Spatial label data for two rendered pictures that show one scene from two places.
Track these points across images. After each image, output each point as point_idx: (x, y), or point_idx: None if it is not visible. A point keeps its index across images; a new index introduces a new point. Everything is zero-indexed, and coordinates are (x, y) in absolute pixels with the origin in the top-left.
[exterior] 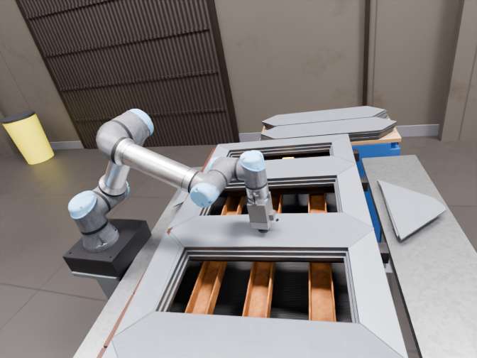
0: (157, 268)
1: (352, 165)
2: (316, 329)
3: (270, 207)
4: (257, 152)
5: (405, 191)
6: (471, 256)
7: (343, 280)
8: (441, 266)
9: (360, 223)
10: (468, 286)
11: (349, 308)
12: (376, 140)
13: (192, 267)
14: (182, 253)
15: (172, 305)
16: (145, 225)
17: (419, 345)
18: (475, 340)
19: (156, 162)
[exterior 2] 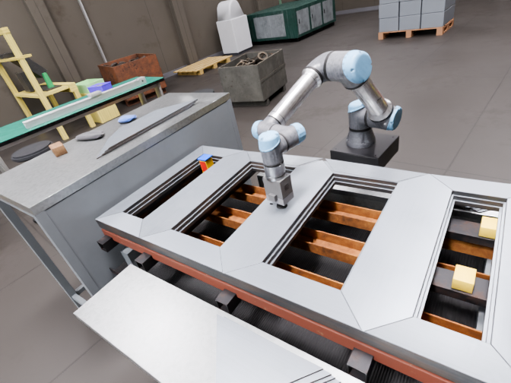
0: (284, 158)
1: (360, 323)
2: (184, 212)
3: (275, 191)
4: (268, 137)
5: None
6: (164, 375)
7: (268, 316)
8: (178, 337)
9: (236, 267)
10: (151, 339)
11: (240, 305)
12: None
13: None
14: (291, 168)
15: None
16: (375, 161)
17: (156, 276)
18: (131, 306)
19: (286, 93)
